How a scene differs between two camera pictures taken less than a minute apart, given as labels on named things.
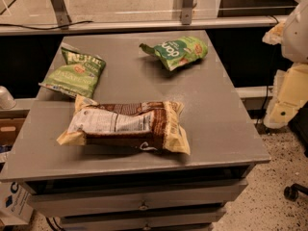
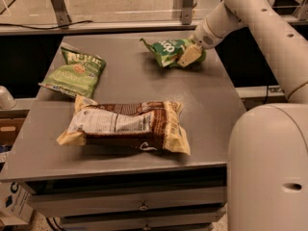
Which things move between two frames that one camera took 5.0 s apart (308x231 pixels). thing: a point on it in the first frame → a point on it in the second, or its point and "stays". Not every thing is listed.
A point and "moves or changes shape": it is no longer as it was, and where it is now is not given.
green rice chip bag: x=178 y=52 moves or changes shape
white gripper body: x=296 y=38 → x=201 y=38
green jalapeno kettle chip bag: x=78 y=76 stays
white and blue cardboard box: x=16 y=206 stays
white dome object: x=7 y=101 stays
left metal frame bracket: x=60 y=6 stays
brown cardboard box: x=11 y=123 stays
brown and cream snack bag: x=148 y=125 stays
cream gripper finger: x=278 y=115 → x=192 y=54
